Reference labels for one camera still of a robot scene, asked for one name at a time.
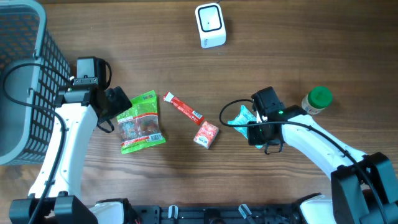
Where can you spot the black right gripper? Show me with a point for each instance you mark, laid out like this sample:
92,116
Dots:
254,139

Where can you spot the red snack stick packet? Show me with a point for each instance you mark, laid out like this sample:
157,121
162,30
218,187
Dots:
195,116

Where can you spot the green gummy candy bag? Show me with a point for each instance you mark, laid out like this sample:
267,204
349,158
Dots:
139,125

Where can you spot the grey plastic mesh basket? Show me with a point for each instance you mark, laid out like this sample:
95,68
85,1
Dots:
36,68

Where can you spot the red small carton box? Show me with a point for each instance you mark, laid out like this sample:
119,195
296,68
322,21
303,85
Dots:
206,134

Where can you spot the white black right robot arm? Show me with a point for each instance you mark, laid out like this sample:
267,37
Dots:
363,187

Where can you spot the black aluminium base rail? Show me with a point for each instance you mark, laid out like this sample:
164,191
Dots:
266,214

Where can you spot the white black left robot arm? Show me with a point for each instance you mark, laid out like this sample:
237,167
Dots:
81,105

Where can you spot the white barcode scanner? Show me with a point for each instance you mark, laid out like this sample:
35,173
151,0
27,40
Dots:
211,25

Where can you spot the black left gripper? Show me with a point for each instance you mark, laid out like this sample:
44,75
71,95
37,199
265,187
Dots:
120,102

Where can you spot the green lid spread jar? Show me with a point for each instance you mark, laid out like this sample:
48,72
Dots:
317,100

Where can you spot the teal wipes packet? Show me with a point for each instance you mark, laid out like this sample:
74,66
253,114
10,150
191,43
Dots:
242,118

